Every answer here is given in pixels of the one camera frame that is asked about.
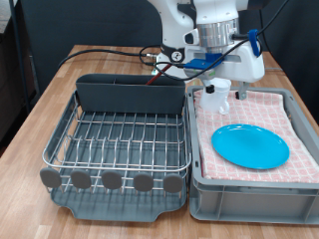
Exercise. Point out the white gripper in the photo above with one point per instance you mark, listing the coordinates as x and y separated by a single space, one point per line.
242 66

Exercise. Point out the blue plate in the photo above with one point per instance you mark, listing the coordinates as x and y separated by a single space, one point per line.
252 147

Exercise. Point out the brown wooden spoon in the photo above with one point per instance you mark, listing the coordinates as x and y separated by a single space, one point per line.
159 75

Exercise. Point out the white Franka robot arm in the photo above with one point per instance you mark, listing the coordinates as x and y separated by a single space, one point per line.
176 30

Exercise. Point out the white mug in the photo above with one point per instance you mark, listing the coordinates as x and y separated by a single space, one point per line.
216 101

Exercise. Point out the pink checked cloth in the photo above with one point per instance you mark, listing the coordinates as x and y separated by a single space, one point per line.
259 109

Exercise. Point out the dark grey utensil holder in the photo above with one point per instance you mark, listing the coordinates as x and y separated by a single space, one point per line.
133 98

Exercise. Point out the grey plastic crate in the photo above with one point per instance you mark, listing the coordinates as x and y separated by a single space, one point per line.
252 205

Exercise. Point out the grey plastic drain tray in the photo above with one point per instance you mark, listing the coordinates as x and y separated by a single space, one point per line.
116 209

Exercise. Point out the black metal pole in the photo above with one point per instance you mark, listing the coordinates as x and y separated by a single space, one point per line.
17 40

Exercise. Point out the dark side cabinet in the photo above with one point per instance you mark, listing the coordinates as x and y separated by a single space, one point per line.
10 83

